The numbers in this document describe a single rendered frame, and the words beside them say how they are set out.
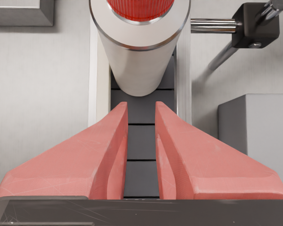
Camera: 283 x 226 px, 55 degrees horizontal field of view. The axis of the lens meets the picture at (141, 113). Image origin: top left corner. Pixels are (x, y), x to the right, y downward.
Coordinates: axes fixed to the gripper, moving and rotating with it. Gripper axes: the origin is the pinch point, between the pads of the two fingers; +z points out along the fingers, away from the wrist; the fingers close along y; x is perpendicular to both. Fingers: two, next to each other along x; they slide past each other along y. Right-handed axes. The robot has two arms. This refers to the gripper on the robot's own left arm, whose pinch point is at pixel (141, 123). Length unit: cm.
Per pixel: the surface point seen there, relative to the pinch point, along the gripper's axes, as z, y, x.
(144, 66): 5.6, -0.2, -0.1
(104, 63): 14.3, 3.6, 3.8
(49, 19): 24.1, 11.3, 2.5
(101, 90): 12.5, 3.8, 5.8
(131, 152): 11.3, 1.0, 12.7
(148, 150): 11.4, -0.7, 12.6
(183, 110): 7.5, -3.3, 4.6
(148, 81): 9.4, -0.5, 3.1
